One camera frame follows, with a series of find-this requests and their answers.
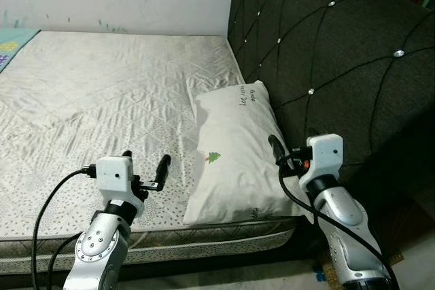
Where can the white pillow with tree print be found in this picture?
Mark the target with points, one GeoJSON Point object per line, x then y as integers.
{"type": "Point", "coordinates": [234, 134]}

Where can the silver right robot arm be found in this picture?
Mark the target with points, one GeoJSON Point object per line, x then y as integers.
{"type": "Point", "coordinates": [343, 215]}

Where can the white quilted mattress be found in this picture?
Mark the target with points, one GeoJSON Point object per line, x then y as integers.
{"type": "Point", "coordinates": [102, 86]}

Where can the dark bed base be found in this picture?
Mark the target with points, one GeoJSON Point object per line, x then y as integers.
{"type": "Point", "coordinates": [204, 266]}

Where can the dark tufted headboard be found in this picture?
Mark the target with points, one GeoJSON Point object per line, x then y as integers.
{"type": "Point", "coordinates": [340, 52]}

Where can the teal blanket with colourful shapes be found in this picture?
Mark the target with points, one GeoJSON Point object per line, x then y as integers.
{"type": "Point", "coordinates": [13, 42]}

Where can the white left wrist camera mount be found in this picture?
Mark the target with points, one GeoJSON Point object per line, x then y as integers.
{"type": "Point", "coordinates": [114, 174]}

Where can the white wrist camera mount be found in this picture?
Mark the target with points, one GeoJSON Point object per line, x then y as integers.
{"type": "Point", "coordinates": [325, 154]}
{"type": "Point", "coordinates": [114, 174]}

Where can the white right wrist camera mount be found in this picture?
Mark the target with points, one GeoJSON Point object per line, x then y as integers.
{"type": "Point", "coordinates": [325, 154]}

